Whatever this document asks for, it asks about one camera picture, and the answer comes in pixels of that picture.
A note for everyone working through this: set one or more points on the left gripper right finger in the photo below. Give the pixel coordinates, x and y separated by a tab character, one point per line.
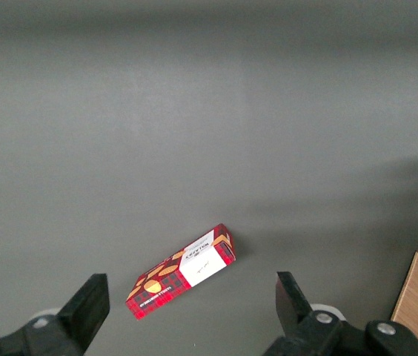
305	330

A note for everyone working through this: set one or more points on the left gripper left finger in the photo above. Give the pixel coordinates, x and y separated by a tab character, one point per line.
72	319

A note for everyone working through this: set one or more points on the red plaid cookie box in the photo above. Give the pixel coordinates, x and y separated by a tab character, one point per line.
179	274

